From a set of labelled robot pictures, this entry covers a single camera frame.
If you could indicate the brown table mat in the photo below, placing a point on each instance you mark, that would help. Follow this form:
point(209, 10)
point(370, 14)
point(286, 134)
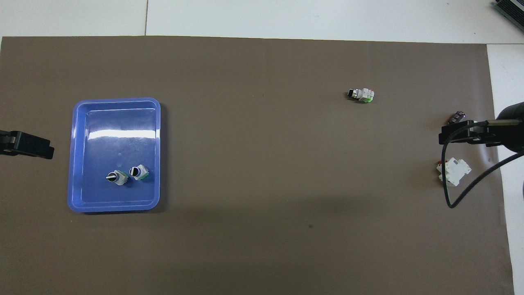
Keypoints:
point(262, 164)

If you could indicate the white circuit breaker red lever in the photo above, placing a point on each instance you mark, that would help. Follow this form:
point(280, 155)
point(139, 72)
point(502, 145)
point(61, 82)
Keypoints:
point(456, 170)

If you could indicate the white rotary selector switch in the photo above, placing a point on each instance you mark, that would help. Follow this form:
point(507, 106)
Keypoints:
point(118, 178)
point(362, 94)
point(139, 172)

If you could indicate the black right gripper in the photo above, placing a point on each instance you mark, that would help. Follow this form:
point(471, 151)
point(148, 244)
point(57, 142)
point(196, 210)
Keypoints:
point(511, 127)

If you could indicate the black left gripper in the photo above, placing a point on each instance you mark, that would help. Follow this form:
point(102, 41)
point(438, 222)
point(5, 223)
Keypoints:
point(4, 142)

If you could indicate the blue plastic tray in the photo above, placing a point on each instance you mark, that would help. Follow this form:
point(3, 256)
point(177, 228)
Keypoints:
point(114, 139)

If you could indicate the grey green electronic device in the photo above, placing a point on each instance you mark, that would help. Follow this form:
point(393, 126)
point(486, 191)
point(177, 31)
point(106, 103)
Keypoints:
point(513, 8)

